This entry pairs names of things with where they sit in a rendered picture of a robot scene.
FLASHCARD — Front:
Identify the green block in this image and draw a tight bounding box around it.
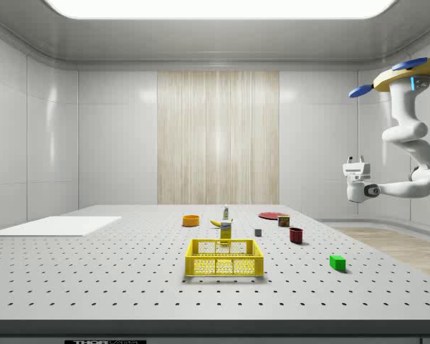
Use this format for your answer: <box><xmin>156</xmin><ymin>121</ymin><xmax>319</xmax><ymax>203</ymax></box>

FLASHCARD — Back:
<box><xmin>329</xmin><ymin>254</ymin><xmax>347</xmax><ymax>271</ymax></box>

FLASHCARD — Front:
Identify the red plate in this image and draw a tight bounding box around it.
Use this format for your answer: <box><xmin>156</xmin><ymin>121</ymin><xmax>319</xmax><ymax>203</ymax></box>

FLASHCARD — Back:
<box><xmin>258</xmin><ymin>211</ymin><xmax>290</xmax><ymax>221</ymax></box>

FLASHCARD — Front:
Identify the yellow basket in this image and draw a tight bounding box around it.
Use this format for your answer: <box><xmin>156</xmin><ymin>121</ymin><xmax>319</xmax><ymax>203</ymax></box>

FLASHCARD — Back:
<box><xmin>184</xmin><ymin>238</ymin><xmax>265</xmax><ymax>278</ymax></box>

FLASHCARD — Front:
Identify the white board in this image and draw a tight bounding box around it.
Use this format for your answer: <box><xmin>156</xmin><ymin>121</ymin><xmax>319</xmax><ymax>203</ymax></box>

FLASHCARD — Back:
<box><xmin>0</xmin><ymin>216</ymin><xmax>123</xmax><ymax>237</ymax></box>

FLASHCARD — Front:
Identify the yellow box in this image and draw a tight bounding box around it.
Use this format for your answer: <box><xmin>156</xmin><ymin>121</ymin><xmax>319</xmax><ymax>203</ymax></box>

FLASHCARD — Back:
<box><xmin>220</xmin><ymin>221</ymin><xmax>232</xmax><ymax>247</ymax></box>

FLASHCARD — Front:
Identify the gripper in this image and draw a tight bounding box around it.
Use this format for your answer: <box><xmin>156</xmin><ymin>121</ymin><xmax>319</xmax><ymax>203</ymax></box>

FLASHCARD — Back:
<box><xmin>342</xmin><ymin>155</ymin><xmax>372</xmax><ymax>179</ymax></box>

